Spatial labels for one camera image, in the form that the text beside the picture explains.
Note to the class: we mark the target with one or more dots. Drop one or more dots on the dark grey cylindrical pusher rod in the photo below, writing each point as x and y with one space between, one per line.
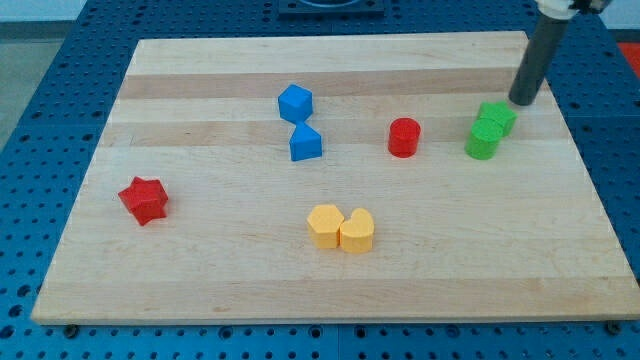
536 60

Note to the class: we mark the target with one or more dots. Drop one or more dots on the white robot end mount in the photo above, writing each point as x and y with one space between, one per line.
567 9

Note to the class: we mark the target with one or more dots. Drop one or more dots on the green star block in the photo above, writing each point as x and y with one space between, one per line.
499 113

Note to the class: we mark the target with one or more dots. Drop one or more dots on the green cylinder block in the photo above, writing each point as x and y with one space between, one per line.
484 138

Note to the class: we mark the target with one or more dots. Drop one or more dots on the red star block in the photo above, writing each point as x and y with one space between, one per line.
145 200

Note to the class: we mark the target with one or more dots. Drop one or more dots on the red cylinder block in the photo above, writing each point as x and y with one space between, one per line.
404 135

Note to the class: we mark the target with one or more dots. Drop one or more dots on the light wooden board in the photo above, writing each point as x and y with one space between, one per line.
519 237

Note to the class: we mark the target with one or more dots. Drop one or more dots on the blue cube block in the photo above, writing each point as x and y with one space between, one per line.
295 104

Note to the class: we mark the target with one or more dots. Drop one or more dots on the blue triangular prism block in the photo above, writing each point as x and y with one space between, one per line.
305 143

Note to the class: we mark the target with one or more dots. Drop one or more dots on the yellow heart block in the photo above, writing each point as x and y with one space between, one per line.
357 233

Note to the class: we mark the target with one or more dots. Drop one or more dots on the yellow hexagon block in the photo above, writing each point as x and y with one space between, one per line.
323 224

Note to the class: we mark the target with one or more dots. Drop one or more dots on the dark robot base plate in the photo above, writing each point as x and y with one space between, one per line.
290 8

